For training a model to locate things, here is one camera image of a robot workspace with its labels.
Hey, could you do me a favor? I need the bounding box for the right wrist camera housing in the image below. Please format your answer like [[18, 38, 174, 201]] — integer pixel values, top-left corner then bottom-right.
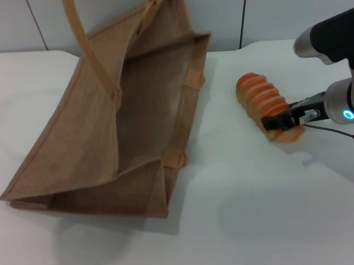
[[290, 5, 354, 84]]

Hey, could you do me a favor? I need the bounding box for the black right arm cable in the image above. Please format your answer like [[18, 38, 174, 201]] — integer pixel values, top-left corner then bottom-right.
[[298, 106, 354, 152]]

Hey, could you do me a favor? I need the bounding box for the orange ridged bread loaf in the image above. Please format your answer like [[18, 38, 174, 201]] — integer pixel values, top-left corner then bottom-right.
[[233, 67, 307, 148]]

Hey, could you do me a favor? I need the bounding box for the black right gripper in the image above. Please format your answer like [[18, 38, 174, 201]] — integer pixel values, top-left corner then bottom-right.
[[258, 91, 331, 133]]

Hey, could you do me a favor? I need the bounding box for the brown jute handbag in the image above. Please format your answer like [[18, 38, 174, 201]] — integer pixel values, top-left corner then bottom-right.
[[0, 0, 231, 236]]

